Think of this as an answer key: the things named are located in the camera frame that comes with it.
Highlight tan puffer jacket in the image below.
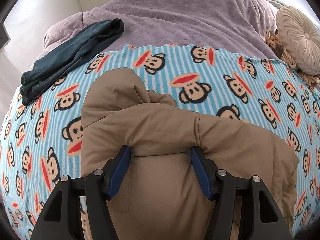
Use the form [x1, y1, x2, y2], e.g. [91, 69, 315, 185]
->
[81, 68, 299, 239]

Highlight monkey print blue blanket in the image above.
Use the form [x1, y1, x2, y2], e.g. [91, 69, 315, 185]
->
[1, 44, 319, 239]

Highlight folded dark blue jeans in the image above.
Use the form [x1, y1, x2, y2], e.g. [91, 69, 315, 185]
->
[20, 18, 124, 106]

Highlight round beige pleated cushion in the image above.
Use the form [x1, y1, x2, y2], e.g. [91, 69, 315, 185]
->
[276, 6, 319, 76]

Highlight purple bed cover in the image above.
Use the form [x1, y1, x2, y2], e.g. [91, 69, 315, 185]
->
[43, 0, 276, 59]

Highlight wall mounted monitor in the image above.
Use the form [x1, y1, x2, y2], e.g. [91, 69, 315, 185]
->
[0, 24, 10, 50]

